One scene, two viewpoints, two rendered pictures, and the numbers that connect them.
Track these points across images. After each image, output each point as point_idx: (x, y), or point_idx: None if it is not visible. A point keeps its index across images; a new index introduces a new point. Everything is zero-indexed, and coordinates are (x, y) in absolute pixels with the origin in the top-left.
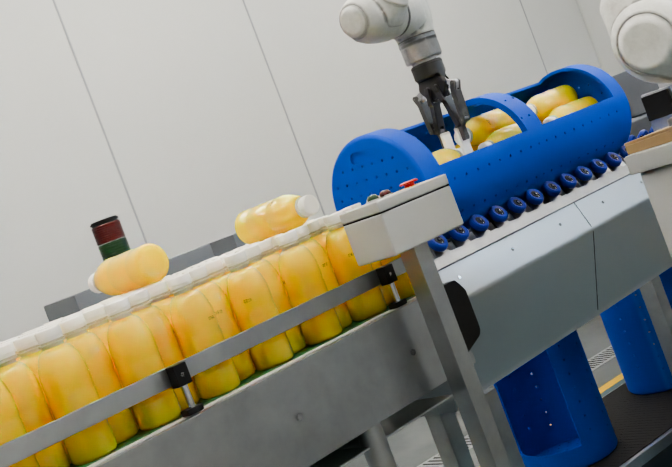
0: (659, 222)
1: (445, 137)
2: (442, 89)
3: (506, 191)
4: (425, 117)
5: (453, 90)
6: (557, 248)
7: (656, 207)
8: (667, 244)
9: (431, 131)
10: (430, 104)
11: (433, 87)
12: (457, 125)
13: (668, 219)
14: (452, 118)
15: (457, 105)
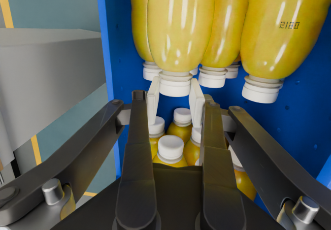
0: (18, 44)
1: (194, 102)
2: (105, 192)
3: (146, 88)
4: (256, 135)
5: (50, 161)
6: None
7: (6, 44)
8: (32, 43)
9: (234, 110)
10: (212, 150)
11: (139, 212)
12: (132, 91)
13: (9, 42)
14: (142, 109)
15: (94, 122)
